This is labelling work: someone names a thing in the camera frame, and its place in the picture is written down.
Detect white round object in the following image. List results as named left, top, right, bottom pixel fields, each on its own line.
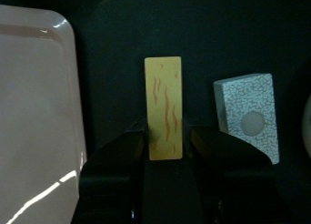
left=301, top=94, right=311, bottom=158

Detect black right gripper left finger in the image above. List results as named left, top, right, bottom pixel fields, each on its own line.
left=72, top=121, right=148, bottom=224

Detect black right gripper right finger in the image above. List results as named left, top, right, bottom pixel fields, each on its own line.
left=185, top=124, right=284, bottom=224

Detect grey patterned block with circle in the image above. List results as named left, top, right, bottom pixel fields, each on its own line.
left=212, top=72, right=281, bottom=165

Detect yellow wood-grain block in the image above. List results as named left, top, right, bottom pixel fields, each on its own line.
left=142, top=56, right=184, bottom=161

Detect white plastic tray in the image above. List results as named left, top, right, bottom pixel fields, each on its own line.
left=0, top=4, right=88, bottom=224

